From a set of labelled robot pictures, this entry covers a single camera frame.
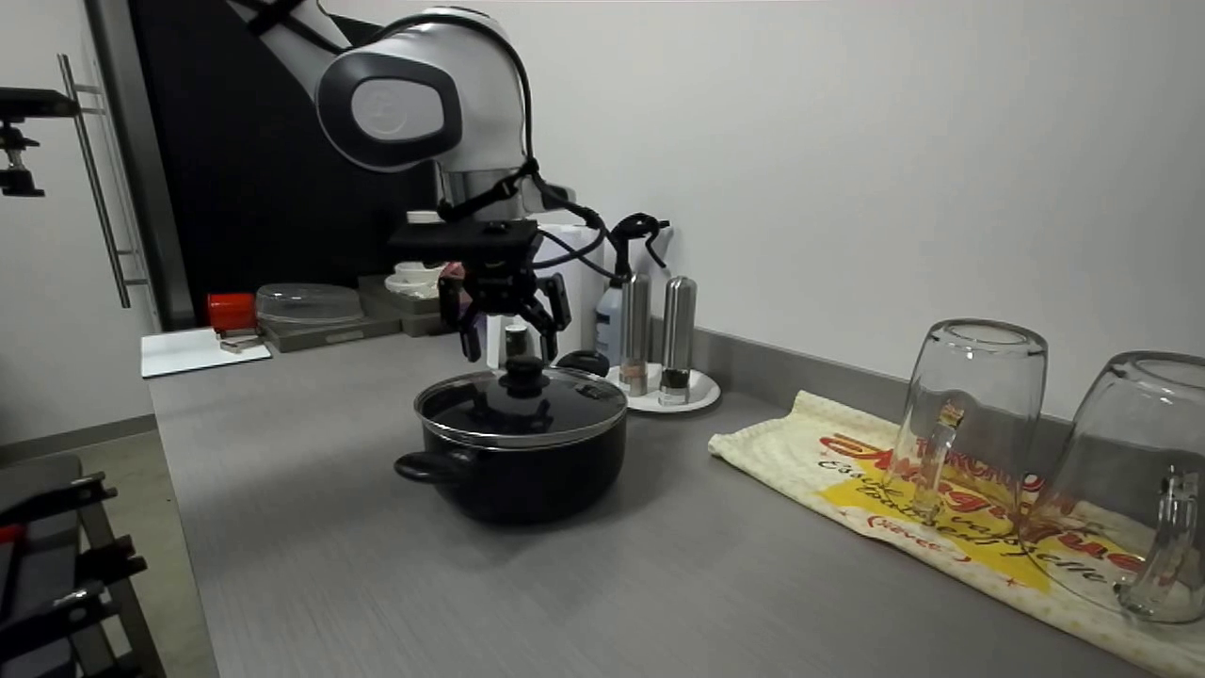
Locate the black camera on mount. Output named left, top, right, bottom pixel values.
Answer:
left=0, top=84, right=81, bottom=199

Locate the steel door handle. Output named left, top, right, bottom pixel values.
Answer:
left=51, top=53, right=150, bottom=314

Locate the clear lidded plastic container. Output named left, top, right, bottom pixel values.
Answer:
left=251, top=279, right=370, bottom=343

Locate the spray bottle black trigger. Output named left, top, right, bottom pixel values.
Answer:
left=592, top=211, right=675, bottom=368

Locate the steel shaker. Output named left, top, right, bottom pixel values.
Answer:
left=659, top=273, right=700, bottom=392
left=616, top=273, right=655, bottom=396

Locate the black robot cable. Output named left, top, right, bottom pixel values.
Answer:
left=523, top=155, right=675, bottom=294

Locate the glass pot lid black knob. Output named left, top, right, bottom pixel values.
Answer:
left=415, top=356, right=627, bottom=454

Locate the small red box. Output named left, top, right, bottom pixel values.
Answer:
left=202, top=289, right=263, bottom=343

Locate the black cooking pot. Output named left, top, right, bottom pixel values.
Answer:
left=391, top=366, right=631, bottom=529

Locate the small white plate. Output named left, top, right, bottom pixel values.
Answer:
left=604, top=357, right=728, bottom=417

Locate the white plastic cutlery bag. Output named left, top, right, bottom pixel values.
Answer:
left=381, top=260, right=445, bottom=303

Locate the yellow printed dish towel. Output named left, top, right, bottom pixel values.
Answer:
left=707, top=389, right=1205, bottom=678

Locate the black clamp rack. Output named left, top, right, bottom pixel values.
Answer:
left=0, top=469, right=167, bottom=678

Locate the grey metal tray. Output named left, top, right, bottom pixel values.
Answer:
left=263, top=274, right=467, bottom=356

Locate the small black bottle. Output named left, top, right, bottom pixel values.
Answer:
left=501, top=322, right=535, bottom=368

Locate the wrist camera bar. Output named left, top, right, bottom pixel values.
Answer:
left=385, top=217, right=547, bottom=268

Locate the white flat board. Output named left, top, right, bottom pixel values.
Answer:
left=135, top=323, right=275, bottom=384

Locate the small black round object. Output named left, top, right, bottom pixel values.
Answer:
left=557, top=347, right=612, bottom=382

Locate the upturned clear drinking glass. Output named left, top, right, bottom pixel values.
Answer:
left=891, top=318, right=1049, bottom=530
left=1049, top=349, right=1205, bottom=597

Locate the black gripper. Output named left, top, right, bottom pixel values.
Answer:
left=434, top=256, right=575, bottom=368

